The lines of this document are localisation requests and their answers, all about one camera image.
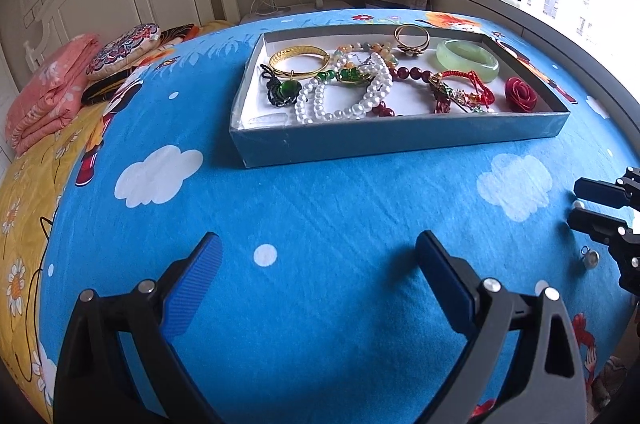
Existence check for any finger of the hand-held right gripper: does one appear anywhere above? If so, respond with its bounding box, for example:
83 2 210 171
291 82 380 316
566 201 640 295
573 166 640 209

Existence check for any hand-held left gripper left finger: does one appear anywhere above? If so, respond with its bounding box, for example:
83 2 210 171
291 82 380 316
52 231 224 424

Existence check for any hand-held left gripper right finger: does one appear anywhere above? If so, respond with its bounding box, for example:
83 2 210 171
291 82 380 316
415 230 587 424

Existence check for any red rose ornament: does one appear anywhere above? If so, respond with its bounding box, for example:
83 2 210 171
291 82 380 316
504 76 537 112

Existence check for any grey cardboard box tray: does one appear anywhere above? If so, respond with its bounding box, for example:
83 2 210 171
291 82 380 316
229 24 572 169

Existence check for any gold ring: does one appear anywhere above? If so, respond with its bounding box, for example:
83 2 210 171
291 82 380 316
394 24 432 56

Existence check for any blue printed blanket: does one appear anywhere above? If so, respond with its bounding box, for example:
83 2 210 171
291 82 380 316
30 6 640 424

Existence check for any green jade bangle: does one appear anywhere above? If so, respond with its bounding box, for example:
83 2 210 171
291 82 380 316
436 38 501 83

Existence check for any yellow printed bed sheet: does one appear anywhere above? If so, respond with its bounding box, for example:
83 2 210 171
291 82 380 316
0 20 231 420

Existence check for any black orange patterned pillow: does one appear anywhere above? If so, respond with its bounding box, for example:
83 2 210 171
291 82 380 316
81 24 201 105

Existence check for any beige window sill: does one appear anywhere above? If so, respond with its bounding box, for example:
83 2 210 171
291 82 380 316
430 0 640 125

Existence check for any green bead gold pendant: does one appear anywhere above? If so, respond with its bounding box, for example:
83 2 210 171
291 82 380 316
315 66 376 84

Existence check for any pink floral quilt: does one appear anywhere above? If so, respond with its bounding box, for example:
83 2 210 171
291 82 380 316
5 32 103 155

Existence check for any round patterned pillow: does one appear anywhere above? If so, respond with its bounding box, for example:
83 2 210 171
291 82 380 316
86 22 162 80

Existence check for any gold bangle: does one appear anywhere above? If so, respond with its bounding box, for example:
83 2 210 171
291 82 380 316
269 45 331 80

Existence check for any white nightstand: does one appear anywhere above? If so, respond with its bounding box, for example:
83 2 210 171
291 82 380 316
239 0 353 26

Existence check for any red cord bracelet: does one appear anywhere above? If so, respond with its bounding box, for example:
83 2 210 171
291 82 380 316
430 71 496 115

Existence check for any dark red bead bracelet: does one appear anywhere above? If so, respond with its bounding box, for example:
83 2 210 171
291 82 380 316
372 64 436 117

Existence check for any green pendant black cord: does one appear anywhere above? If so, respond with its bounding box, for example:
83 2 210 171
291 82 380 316
260 64 303 109

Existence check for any white pearl necklace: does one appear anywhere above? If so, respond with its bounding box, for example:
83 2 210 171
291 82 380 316
294 51 396 125

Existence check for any multicolour bead bracelet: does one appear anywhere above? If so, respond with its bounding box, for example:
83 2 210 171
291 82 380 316
332 41 401 67

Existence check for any white wall switch panel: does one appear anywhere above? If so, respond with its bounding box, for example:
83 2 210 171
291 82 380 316
20 0 46 27

